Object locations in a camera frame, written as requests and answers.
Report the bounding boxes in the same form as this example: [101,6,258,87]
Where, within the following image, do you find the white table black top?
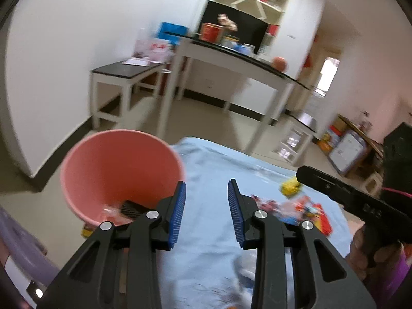
[156,36,307,155]

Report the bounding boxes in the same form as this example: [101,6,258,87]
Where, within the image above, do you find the colourful snack wrappers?
[251,195,323,225]

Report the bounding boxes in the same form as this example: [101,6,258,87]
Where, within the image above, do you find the yellow carton under bucket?
[81,224,96,238]

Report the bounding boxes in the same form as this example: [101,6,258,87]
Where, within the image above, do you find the blue bag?
[156,22,188,46]

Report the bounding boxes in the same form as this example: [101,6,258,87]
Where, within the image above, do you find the light blue tablecloth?
[154,136,355,309]

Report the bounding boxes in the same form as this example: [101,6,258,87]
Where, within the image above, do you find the white wall shelf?
[215,0,290,55]

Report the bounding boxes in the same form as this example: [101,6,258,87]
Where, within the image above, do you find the purple plastic stool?
[1,207,59,287]

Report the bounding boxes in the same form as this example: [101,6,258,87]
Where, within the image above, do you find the yellow plastic bag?
[279,177,302,198]

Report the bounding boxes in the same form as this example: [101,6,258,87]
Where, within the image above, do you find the pink flower bouquet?
[217,14,237,31]

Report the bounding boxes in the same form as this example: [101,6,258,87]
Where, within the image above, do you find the small white plastic stool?
[361,171,383,198]

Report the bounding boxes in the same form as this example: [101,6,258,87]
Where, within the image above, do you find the red box on table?
[199,22,224,43]

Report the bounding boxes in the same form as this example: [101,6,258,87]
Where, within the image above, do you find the orange ball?
[272,57,288,72]

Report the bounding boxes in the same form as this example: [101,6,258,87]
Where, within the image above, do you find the right hand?
[345,225,404,281]

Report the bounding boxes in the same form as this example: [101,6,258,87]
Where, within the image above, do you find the black foam mesh sleeve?
[120,200,150,220]

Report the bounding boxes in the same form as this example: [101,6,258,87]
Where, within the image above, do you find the purple right sleeve forearm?
[376,252,411,308]

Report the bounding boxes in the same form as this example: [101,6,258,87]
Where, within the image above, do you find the low white bench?
[91,62,166,129]

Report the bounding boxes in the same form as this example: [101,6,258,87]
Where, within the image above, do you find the colourful cardboard box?
[317,125,343,154]

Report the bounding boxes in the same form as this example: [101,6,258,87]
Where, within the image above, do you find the white stool black top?
[274,110,317,166]

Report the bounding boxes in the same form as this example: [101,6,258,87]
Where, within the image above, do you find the pink trash bucket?
[60,129,186,226]

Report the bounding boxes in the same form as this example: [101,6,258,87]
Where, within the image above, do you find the wooden side table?
[337,114,383,179]

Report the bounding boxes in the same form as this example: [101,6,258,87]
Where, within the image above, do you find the black monitor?
[196,0,270,55]

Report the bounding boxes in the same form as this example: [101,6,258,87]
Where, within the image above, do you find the pink plastic bag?
[132,28,174,64]

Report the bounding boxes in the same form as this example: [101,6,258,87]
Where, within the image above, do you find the white board with frame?
[328,131,367,176]

